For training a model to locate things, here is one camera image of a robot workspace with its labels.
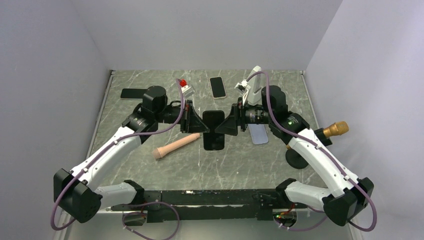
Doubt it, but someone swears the black microphone stand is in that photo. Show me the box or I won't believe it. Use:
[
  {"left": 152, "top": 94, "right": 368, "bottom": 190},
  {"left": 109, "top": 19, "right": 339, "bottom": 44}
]
[{"left": 285, "top": 149, "right": 309, "bottom": 170}]

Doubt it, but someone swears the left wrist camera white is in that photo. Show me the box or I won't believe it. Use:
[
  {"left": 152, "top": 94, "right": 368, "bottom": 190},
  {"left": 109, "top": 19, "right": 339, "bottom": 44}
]
[{"left": 177, "top": 78, "right": 195, "bottom": 99}]

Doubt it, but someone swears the pink microphone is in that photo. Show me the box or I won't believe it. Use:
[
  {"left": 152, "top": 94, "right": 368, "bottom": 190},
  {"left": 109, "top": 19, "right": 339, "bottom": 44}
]
[{"left": 152, "top": 133, "right": 201, "bottom": 160}]

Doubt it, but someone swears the gold microphone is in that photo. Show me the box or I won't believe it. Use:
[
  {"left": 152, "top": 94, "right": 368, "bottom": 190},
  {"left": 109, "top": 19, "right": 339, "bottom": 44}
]
[{"left": 285, "top": 121, "right": 350, "bottom": 151}]

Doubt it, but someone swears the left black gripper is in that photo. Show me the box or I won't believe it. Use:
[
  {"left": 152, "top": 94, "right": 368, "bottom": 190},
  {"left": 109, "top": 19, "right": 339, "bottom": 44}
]
[{"left": 155, "top": 100, "right": 210, "bottom": 135}]

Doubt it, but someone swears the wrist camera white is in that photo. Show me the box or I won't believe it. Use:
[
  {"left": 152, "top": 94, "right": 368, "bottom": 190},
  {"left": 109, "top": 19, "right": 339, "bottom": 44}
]
[
  {"left": 234, "top": 79, "right": 251, "bottom": 104},
  {"left": 177, "top": 78, "right": 195, "bottom": 99}
]

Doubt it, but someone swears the black base bar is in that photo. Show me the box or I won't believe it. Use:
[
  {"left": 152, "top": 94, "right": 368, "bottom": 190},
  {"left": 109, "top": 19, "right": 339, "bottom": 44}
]
[{"left": 127, "top": 188, "right": 296, "bottom": 223}]

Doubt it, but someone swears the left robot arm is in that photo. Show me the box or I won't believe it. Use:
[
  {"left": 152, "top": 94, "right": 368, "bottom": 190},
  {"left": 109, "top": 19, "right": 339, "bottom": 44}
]
[{"left": 53, "top": 80, "right": 210, "bottom": 223}]

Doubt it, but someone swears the black smartphone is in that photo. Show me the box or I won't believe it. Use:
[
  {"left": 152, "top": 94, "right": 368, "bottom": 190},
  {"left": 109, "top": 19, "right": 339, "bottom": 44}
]
[{"left": 120, "top": 88, "right": 147, "bottom": 100}]

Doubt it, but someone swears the black phone dark case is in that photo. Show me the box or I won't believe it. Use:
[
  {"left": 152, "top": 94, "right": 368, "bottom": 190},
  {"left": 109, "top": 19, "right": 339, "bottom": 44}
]
[{"left": 202, "top": 110, "right": 225, "bottom": 151}]

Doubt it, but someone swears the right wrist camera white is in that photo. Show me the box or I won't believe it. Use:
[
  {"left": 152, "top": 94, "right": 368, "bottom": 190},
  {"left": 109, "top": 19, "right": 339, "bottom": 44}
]
[{"left": 234, "top": 79, "right": 251, "bottom": 104}]

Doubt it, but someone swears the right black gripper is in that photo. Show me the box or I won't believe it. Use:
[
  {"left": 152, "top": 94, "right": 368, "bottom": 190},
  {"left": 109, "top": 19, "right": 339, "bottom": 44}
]
[{"left": 215, "top": 97, "right": 274, "bottom": 136}]

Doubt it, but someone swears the phone in pink case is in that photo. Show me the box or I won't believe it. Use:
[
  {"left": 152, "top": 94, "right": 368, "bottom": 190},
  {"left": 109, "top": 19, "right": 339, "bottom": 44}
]
[{"left": 209, "top": 76, "right": 227, "bottom": 99}]

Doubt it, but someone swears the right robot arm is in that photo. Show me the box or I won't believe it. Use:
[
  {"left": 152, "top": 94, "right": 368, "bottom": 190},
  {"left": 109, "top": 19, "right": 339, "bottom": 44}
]
[{"left": 215, "top": 85, "right": 374, "bottom": 226}]

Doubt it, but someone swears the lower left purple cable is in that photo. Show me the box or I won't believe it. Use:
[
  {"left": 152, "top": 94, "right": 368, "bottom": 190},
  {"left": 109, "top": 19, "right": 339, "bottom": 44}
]
[{"left": 121, "top": 201, "right": 181, "bottom": 240}]

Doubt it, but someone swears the lavender phone case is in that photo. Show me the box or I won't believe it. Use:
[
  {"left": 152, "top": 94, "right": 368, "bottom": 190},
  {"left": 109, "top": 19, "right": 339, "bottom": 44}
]
[{"left": 248, "top": 124, "right": 269, "bottom": 145}]

